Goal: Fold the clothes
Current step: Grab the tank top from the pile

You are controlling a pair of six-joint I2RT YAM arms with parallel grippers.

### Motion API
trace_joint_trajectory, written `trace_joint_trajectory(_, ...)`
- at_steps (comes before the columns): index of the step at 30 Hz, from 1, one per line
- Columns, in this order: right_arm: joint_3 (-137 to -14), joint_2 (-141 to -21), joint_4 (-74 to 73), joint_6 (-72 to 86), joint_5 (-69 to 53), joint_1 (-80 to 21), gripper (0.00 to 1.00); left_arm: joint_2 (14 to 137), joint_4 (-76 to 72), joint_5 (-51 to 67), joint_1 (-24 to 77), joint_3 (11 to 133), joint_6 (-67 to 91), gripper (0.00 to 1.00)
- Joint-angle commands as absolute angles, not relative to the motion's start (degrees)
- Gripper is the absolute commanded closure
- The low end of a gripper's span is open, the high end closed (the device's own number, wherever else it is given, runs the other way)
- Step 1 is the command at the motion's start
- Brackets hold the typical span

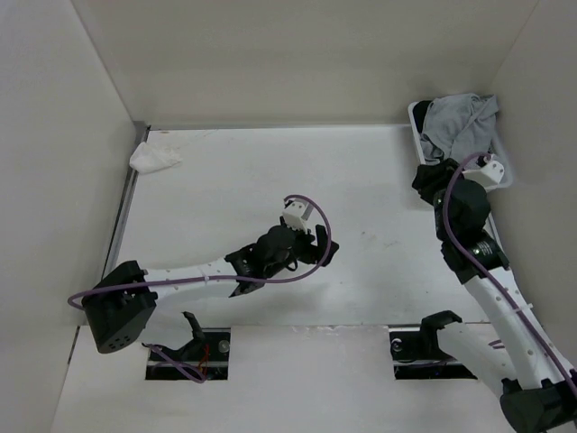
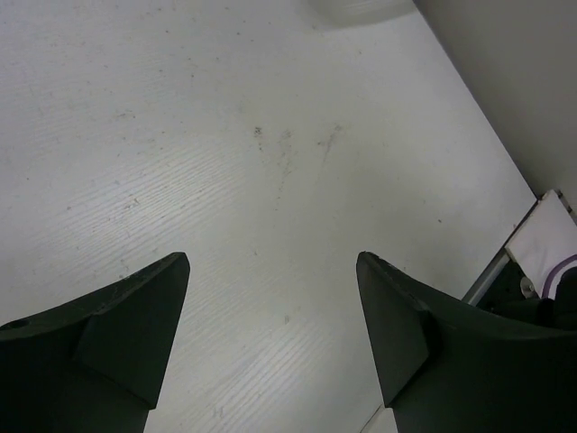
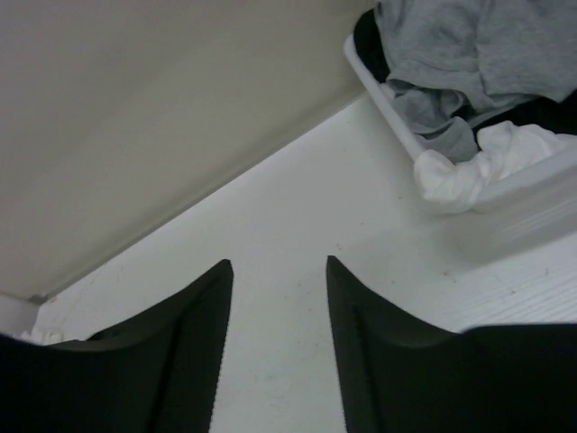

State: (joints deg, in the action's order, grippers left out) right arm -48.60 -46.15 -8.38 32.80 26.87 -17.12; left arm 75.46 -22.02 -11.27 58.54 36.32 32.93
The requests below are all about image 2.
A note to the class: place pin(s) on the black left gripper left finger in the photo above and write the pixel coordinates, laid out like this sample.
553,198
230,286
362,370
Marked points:
96,363

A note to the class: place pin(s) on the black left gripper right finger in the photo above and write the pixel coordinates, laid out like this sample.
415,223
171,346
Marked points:
447,366

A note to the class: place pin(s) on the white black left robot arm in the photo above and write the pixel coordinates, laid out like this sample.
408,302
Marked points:
271,336

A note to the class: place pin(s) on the aluminium table edge rail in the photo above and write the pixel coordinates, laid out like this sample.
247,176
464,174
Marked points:
475,293

